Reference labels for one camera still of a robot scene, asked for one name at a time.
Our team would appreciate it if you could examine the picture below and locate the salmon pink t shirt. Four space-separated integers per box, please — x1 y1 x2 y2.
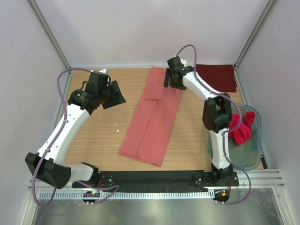
119 67 183 166

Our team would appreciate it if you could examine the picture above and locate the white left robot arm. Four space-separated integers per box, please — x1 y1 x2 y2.
25 69 125 189

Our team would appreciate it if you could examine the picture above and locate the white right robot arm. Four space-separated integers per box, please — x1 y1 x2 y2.
164 56 233 186

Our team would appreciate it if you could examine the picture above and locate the folded dark red t shirt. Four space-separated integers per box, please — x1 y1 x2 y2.
196 64 237 93

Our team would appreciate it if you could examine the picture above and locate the magenta crumpled t shirt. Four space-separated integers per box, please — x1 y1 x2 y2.
228 111 255 145

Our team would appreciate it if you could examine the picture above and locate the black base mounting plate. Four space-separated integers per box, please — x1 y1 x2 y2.
83 170 239 193

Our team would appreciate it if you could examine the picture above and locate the teal transparent plastic basket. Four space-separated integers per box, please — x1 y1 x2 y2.
208 104 262 171

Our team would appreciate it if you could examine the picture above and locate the right aluminium corner post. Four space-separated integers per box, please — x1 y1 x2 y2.
234 0 278 70

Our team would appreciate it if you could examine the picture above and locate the aluminium corner post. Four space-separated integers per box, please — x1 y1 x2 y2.
234 0 278 70
28 0 72 74

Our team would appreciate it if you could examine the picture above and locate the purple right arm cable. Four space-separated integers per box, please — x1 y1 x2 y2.
176 45 253 206

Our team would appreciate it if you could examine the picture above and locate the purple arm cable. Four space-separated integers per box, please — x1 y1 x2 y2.
31 67 120 207
176 45 253 206

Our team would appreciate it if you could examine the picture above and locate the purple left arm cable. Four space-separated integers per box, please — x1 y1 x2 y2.
31 67 120 207

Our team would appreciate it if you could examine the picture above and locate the left aluminium corner post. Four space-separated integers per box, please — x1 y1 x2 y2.
28 0 72 74

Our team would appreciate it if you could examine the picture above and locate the white slotted cable duct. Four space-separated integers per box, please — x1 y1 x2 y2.
54 189 215 200

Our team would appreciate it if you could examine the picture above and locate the aluminium front frame rail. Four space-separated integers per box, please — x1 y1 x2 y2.
28 169 285 191

